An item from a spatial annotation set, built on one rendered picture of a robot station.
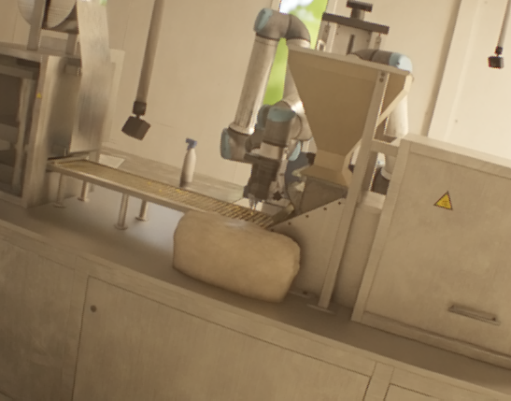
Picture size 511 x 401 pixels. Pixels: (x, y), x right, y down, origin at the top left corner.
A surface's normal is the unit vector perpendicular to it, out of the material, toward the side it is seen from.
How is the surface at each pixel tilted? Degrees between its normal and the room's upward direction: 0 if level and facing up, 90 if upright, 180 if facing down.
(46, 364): 90
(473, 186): 90
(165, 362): 90
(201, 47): 90
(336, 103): 114
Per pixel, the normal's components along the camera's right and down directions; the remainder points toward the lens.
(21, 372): -0.32, 0.14
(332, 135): -0.38, 0.52
